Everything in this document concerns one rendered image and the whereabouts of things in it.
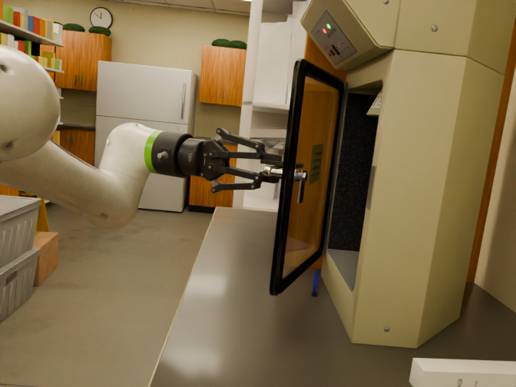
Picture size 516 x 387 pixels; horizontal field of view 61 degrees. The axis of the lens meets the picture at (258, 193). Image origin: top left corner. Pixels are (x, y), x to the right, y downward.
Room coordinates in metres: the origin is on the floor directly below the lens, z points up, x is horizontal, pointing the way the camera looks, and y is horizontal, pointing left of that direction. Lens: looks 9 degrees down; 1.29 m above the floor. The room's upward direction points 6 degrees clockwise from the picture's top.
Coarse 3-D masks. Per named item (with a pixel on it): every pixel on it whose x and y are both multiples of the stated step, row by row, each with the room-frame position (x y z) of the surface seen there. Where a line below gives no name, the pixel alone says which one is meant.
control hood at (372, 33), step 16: (320, 0) 0.77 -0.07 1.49; (336, 0) 0.70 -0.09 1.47; (352, 0) 0.68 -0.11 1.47; (368, 0) 0.68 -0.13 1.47; (384, 0) 0.68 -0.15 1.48; (400, 0) 0.68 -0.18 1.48; (304, 16) 0.93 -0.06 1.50; (320, 16) 0.83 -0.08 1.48; (336, 16) 0.75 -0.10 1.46; (352, 16) 0.68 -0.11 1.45; (368, 16) 0.68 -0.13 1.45; (384, 16) 0.68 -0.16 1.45; (352, 32) 0.73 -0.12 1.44; (368, 32) 0.68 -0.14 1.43; (384, 32) 0.68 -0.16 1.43; (320, 48) 0.98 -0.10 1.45; (368, 48) 0.72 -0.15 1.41; (384, 48) 0.68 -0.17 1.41; (336, 64) 0.96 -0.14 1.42; (352, 64) 0.88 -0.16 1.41
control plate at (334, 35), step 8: (328, 16) 0.78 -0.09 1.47; (320, 24) 0.85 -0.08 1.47; (336, 24) 0.77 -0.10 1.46; (312, 32) 0.95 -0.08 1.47; (320, 32) 0.89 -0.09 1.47; (328, 32) 0.85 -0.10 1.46; (336, 32) 0.80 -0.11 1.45; (320, 40) 0.93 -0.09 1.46; (328, 40) 0.88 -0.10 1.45; (336, 40) 0.83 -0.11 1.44; (344, 40) 0.79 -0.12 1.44; (328, 48) 0.92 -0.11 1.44; (344, 48) 0.83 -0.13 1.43; (352, 48) 0.78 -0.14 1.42; (336, 56) 0.91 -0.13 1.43; (344, 56) 0.86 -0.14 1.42
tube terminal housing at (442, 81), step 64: (448, 0) 0.68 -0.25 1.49; (512, 0) 0.80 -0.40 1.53; (384, 64) 0.72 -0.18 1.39; (448, 64) 0.68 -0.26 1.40; (384, 128) 0.68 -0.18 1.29; (448, 128) 0.68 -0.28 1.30; (384, 192) 0.68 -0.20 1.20; (448, 192) 0.70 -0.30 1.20; (384, 256) 0.68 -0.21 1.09; (448, 256) 0.74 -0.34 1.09; (384, 320) 0.68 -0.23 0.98; (448, 320) 0.78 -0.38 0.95
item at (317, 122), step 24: (312, 96) 0.79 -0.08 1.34; (336, 96) 0.94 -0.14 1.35; (288, 120) 0.71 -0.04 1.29; (312, 120) 0.80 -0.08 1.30; (288, 144) 0.71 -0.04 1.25; (312, 144) 0.82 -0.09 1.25; (312, 168) 0.84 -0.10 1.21; (312, 192) 0.85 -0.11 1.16; (312, 216) 0.87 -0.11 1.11; (288, 240) 0.75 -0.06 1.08; (312, 240) 0.90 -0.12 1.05; (288, 264) 0.77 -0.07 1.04
